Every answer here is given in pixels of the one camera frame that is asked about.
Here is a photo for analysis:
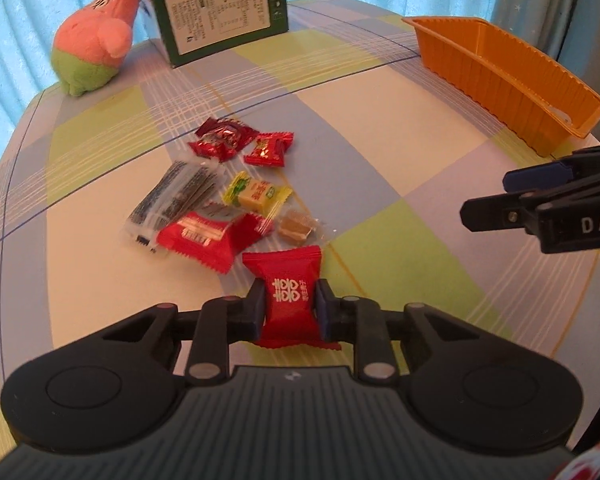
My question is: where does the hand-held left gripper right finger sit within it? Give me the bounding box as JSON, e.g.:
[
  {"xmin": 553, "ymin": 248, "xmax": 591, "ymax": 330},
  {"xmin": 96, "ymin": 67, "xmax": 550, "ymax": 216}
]
[{"xmin": 315, "ymin": 279, "xmax": 477, "ymax": 382}]

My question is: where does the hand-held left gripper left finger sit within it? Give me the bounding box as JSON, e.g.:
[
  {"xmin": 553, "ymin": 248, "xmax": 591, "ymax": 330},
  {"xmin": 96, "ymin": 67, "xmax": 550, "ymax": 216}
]
[{"xmin": 100, "ymin": 277, "xmax": 267, "ymax": 382}]

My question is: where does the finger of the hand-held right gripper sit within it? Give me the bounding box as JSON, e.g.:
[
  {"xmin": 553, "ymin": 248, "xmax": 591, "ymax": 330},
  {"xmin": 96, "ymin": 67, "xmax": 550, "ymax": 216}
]
[
  {"xmin": 460, "ymin": 190, "xmax": 546, "ymax": 234},
  {"xmin": 503, "ymin": 142, "xmax": 600, "ymax": 195}
]

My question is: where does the red packet with white symbol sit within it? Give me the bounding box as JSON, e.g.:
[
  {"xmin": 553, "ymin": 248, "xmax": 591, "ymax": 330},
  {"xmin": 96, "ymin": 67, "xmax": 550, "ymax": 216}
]
[{"xmin": 241, "ymin": 246, "xmax": 342, "ymax": 350}]

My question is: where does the brown candy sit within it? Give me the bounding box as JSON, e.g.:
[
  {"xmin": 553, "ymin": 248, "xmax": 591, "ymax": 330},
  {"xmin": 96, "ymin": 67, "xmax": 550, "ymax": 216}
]
[{"xmin": 276, "ymin": 205, "xmax": 323, "ymax": 246}]

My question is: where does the large red snack packet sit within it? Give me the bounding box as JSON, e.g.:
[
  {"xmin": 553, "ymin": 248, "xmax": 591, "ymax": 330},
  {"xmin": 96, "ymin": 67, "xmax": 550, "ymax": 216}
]
[{"xmin": 156, "ymin": 202, "xmax": 276, "ymax": 275}]

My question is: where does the orange plastic tray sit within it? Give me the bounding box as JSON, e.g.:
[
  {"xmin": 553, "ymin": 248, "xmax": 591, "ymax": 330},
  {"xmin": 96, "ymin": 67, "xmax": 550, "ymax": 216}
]
[{"xmin": 401, "ymin": 15, "xmax": 600, "ymax": 158}]

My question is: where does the yellow green candy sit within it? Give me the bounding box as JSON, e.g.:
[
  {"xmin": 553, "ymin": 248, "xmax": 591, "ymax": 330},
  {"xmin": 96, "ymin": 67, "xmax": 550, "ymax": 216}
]
[{"xmin": 222, "ymin": 170, "xmax": 293, "ymax": 219}]

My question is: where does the silver black striped packet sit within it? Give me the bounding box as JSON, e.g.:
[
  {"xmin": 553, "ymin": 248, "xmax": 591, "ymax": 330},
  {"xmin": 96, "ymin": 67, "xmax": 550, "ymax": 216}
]
[
  {"xmin": 147, "ymin": 164, "xmax": 227, "ymax": 257},
  {"xmin": 124, "ymin": 160, "xmax": 201, "ymax": 241}
]

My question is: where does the small red candy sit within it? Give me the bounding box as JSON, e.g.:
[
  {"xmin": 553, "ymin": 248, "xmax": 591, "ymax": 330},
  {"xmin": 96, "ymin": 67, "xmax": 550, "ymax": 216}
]
[{"xmin": 243, "ymin": 131, "xmax": 295, "ymax": 167}]

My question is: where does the red foil candy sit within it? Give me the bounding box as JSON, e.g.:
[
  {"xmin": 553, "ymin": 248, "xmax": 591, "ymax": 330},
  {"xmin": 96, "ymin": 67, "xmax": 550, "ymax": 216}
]
[{"xmin": 188, "ymin": 135, "xmax": 238, "ymax": 164}]

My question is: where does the dark red candy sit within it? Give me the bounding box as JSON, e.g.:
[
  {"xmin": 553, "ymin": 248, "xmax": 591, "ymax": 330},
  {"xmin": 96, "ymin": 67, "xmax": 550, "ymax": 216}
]
[{"xmin": 195, "ymin": 116, "xmax": 260, "ymax": 153}]

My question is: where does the red white patterned cloth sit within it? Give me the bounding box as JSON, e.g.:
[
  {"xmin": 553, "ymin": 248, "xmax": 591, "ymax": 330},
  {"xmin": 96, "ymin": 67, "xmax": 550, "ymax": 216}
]
[{"xmin": 555, "ymin": 440, "xmax": 600, "ymax": 480}]

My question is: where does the green cardboard box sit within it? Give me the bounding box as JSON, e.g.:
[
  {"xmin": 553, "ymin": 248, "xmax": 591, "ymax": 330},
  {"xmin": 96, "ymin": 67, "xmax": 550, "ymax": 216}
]
[{"xmin": 150, "ymin": 0, "xmax": 289, "ymax": 69}]

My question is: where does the pink starfish plush toy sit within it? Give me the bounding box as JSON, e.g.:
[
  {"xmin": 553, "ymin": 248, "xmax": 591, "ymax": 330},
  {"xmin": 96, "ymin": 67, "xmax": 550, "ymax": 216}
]
[{"xmin": 50, "ymin": 0, "xmax": 147, "ymax": 97}]

